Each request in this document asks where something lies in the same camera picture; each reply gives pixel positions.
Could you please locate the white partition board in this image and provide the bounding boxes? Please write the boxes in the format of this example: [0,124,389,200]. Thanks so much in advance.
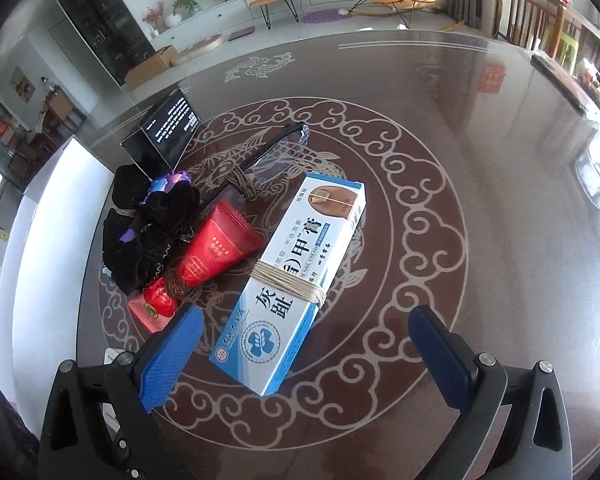
[0,135,116,411]

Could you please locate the black rectangular box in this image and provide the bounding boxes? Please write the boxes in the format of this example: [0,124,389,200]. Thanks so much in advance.
[121,88,201,173]

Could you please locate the purple floor mat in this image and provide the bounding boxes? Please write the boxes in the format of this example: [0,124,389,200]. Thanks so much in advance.
[301,8,348,25]

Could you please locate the red flowers in vase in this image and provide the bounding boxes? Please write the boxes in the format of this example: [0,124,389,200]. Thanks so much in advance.
[142,1,167,36]

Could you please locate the framed wall painting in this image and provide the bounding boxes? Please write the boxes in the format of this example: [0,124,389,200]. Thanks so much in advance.
[12,67,36,103]

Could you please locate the brown cardboard box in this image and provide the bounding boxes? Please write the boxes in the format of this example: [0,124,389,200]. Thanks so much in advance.
[124,45,177,92]

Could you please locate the dark glass display cabinet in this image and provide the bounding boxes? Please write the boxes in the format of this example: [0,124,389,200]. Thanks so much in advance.
[51,0,156,88]

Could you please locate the clear eyeglasses with black temples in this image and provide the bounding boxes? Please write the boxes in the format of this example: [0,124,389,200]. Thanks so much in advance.
[225,122,311,201]

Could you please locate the round beige floor cushion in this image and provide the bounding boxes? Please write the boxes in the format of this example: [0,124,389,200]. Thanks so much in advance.
[172,34,224,66]

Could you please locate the white television cabinet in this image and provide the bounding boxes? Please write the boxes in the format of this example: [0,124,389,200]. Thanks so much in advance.
[150,0,366,48]

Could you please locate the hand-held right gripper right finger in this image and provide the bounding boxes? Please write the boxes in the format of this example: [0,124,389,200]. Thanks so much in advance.
[408,304,573,480]

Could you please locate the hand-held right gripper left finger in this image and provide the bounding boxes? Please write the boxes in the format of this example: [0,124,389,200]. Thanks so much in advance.
[39,304,205,480]

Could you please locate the blue and white carton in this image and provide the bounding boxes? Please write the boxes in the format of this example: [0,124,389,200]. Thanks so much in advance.
[209,171,368,397]

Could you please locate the black rhinestone velvet scrunchie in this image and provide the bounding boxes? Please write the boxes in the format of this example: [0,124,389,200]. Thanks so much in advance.
[102,210,173,296]

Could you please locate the green plastic stool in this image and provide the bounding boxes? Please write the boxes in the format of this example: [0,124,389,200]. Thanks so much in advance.
[542,30,578,61]

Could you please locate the wooden side cabinet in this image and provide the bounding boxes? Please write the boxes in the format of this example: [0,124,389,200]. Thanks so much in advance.
[45,87,76,121]

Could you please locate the brown patterned glass desktop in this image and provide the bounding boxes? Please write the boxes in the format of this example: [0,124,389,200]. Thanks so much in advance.
[70,30,600,480]

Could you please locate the red cosmetic tube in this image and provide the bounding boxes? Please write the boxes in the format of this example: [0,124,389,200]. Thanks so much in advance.
[129,200,265,335]

